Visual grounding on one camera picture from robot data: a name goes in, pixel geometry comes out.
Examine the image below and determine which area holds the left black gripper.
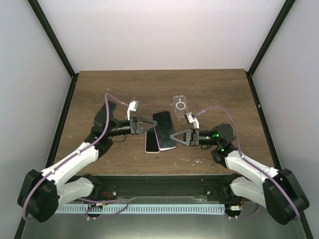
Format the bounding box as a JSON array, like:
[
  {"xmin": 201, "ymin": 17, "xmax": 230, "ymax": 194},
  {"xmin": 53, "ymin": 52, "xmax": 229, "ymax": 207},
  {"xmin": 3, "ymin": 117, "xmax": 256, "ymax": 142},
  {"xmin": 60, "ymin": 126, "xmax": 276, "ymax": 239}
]
[{"xmin": 107, "ymin": 117, "xmax": 158, "ymax": 137}]

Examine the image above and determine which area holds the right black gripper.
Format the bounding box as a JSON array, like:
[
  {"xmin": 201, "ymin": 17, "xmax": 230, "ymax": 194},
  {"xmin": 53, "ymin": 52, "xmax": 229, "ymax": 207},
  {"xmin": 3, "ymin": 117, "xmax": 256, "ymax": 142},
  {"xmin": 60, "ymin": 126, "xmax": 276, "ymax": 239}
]
[{"xmin": 169, "ymin": 128, "xmax": 219, "ymax": 147}]

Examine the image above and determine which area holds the red-cased smartphone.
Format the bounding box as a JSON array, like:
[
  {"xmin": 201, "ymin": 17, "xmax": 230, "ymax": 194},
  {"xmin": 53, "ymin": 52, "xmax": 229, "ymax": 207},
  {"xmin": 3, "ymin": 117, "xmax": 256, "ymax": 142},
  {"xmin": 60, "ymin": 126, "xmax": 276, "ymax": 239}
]
[{"xmin": 152, "ymin": 111, "xmax": 177, "ymax": 151}]

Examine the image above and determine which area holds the beige phone case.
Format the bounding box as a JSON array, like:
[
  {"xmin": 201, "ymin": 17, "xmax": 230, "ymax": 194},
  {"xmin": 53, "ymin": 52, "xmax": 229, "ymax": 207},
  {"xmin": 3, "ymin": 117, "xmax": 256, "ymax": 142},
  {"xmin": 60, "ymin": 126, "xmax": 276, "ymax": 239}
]
[{"xmin": 145, "ymin": 129, "xmax": 160, "ymax": 154}]

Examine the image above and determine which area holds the clear magsafe phone case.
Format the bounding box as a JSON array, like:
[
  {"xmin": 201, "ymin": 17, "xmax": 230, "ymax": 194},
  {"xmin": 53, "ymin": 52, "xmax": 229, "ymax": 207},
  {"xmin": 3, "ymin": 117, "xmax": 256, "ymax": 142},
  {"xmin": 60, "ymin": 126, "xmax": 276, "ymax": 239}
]
[{"xmin": 173, "ymin": 95, "xmax": 188, "ymax": 118}]

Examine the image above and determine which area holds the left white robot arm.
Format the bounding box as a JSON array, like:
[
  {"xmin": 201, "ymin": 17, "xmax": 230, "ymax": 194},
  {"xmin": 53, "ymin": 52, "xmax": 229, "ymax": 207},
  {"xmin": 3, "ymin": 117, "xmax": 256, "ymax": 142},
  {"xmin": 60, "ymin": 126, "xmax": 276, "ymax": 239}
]
[{"xmin": 17, "ymin": 102, "xmax": 158, "ymax": 223}]

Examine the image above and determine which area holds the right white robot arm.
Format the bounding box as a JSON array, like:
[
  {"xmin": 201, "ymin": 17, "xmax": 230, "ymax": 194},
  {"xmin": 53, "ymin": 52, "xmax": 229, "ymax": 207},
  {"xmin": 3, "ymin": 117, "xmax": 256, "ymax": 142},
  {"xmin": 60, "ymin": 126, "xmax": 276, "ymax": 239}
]
[{"xmin": 170, "ymin": 123, "xmax": 310, "ymax": 225}]

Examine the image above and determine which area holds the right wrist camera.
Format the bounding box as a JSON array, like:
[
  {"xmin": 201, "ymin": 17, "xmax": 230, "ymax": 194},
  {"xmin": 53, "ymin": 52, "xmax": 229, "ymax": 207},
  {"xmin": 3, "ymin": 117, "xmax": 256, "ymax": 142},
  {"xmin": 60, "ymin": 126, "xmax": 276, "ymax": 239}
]
[{"xmin": 184, "ymin": 112, "xmax": 199, "ymax": 129}]

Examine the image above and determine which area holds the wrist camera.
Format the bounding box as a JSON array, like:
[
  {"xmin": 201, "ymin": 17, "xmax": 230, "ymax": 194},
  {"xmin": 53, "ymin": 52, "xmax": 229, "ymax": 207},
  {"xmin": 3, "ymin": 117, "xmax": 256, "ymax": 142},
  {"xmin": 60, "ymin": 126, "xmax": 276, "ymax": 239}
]
[
  {"xmin": 127, "ymin": 100, "xmax": 139, "ymax": 120},
  {"xmin": 184, "ymin": 112, "xmax": 199, "ymax": 129}
]

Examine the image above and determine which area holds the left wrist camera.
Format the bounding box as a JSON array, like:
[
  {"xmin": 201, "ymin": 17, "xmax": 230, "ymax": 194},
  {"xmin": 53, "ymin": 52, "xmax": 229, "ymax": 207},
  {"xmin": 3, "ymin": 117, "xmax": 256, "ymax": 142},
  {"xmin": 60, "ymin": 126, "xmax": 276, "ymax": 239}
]
[{"xmin": 127, "ymin": 100, "xmax": 139, "ymax": 120}]

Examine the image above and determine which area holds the black aluminium frame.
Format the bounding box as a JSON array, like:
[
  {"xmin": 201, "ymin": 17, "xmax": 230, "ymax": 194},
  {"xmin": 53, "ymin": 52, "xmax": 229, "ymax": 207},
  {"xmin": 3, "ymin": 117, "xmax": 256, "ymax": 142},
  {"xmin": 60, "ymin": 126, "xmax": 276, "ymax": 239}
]
[{"xmin": 13, "ymin": 0, "xmax": 319, "ymax": 239}]

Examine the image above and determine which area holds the light blue slotted cable duct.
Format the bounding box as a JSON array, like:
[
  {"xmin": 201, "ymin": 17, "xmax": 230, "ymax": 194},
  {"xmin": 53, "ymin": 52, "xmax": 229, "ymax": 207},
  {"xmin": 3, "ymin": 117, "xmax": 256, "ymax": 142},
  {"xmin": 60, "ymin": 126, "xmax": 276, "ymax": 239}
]
[{"xmin": 56, "ymin": 204, "xmax": 225, "ymax": 215}]

